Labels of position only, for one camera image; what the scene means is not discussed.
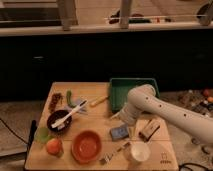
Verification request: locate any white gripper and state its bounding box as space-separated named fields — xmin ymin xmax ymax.
xmin=119 ymin=103 xmax=140 ymax=126

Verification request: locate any blue sponge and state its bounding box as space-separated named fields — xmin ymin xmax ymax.
xmin=110 ymin=125 xmax=129 ymax=141

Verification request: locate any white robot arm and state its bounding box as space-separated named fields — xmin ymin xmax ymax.
xmin=119 ymin=84 xmax=213 ymax=145

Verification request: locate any wooden block toy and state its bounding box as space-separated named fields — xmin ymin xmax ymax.
xmin=139 ymin=119 xmax=160 ymax=142

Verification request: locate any green plastic tray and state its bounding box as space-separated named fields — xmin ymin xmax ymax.
xmin=109 ymin=78 xmax=160 ymax=113

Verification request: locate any white cup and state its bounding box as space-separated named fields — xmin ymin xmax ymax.
xmin=130 ymin=142 xmax=151 ymax=163

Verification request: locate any blue cloth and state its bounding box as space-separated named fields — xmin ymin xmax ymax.
xmin=65 ymin=100 xmax=88 ymax=115

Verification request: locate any silver fork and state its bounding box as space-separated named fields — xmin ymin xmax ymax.
xmin=99 ymin=142 xmax=130 ymax=165

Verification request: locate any orange bowl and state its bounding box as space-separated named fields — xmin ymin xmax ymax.
xmin=71 ymin=130 xmax=102 ymax=164

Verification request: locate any green pepper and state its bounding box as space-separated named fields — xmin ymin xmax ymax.
xmin=66 ymin=90 xmax=75 ymax=108

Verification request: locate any white spatula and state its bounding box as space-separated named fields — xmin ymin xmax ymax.
xmin=51 ymin=100 xmax=88 ymax=130

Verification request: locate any dark brown bowl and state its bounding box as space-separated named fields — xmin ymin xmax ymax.
xmin=46 ymin=109 xmax=73 ymax=133

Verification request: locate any brown red food pile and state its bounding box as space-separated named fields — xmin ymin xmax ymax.
xmin=48 ymin=93 xmax=63 ymax=113

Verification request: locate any orange fruit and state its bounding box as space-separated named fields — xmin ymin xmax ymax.
xmin=46 ymin=138 xmax=62 ymax=155

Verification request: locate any green cup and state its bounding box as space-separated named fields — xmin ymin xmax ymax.
xmin=34 ymin=127 xmax=49 ymax=143

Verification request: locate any yellow handled knife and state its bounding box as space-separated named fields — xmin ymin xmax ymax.
xmin=90 ymin=96 xmax=108 ymax=107

